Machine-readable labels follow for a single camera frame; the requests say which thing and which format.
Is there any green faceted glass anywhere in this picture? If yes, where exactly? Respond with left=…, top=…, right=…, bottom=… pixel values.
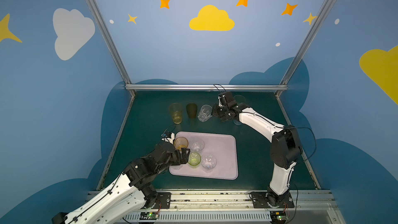
left=188, top=152, right=202, bottom=167

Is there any clear faceted glass back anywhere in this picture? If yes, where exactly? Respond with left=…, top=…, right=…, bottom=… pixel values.
left=198, top=105, right=212, bottom=122

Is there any clear faceted glass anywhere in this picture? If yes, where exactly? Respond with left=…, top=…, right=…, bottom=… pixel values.
left=198, top=105, right=212, bottom=122
left=190, top=139, right=205, bottom=153
left=170, top=164, right=183, bottom=170
left=201, top=154, right=217, bottom=172

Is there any amber faceted glass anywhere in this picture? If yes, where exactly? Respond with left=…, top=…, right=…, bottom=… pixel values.
left=173, top=136, right=189, bottom=151

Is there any dark brown textured cup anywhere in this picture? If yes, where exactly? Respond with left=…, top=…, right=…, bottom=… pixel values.
left=186, top=103, right=198, bottom=119

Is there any lilac plastic tray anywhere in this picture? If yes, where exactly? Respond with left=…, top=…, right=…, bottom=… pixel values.
left=169, top=132, right=238, bottom=180

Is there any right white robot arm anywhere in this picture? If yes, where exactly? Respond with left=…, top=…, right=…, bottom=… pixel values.
left=212, top=103, right=302, bottom=208

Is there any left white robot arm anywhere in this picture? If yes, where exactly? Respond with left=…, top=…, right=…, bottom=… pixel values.
left=51, top=141, right=190, bottom=224

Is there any tall pale blue glass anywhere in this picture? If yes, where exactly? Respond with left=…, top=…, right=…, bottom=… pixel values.
left=233, top=119, right=242, bottom=125

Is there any tall pale green glass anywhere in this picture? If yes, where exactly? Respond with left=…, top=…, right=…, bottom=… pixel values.
left=234, top=95, right=246, bottom=104

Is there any tall yellow glass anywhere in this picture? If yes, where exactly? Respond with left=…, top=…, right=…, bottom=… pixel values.
left=169, top=103, right=182, bottom=124

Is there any left green circuit board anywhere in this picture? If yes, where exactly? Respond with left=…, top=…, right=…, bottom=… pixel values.
left=139, top=212, right=159, bottom=222

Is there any green circuit board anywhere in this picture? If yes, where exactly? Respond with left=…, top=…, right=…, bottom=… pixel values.
left=269, top=212, right=288, bottom=224
left=139, top=212, right=159, bottom=222

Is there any back horizontal aluminium bar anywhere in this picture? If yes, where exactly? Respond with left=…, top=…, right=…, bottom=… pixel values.
left=125, top=84, right=288, bottom=91

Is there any right green circuit board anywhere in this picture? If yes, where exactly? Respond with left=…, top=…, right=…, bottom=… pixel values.
left=269, top=212, right=288, bottom=224

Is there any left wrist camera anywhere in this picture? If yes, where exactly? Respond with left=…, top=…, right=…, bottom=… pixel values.
left=161, top=131, right=175, bottom=144

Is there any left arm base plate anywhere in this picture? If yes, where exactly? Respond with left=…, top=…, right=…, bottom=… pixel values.
left=142, top=192, right=171, bottom=209

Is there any right aluminium frame post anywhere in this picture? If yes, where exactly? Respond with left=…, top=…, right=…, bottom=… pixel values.
left=275, top=0, right=337, bottom=98

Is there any aluminium frame post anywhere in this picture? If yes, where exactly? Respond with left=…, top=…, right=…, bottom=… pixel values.
left=275, top=0, right=337, bottom=98
left=85, top=0, right=135, bottom=97

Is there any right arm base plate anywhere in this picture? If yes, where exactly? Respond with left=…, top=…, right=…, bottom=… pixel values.
left=249, top=191, right=295, bottom=208

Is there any aluminium front rail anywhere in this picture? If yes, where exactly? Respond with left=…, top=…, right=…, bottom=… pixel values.
left=113, top=190, right=345, bottom=224

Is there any left aluminium frame post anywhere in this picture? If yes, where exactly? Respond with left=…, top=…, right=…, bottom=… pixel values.
left=85, top=0, right=135, bottom=97

